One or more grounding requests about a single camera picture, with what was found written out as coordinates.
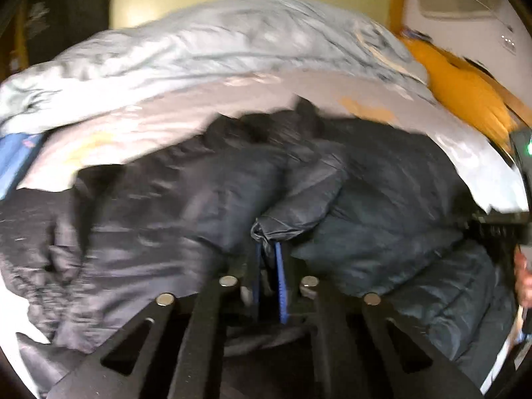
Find blue pillow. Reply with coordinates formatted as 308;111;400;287
0;132;46;200

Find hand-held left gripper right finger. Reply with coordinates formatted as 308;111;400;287
274;243;483;399

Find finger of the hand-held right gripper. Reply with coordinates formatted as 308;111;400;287
465;211;518;237

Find orange pillow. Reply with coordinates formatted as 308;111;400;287
401;37;520;150

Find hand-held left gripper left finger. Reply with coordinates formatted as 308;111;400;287
46;244;263;399

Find grey duvet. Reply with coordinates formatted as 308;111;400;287
0;0;437;136

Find row of small trinkets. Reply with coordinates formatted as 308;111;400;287
401;27;433;44

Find person's right hand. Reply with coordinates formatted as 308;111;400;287
513;247;532;310

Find wooden bed frame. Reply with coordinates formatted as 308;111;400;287
388;0;532;154

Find black puffer jacket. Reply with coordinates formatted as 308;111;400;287
0;97;520;399

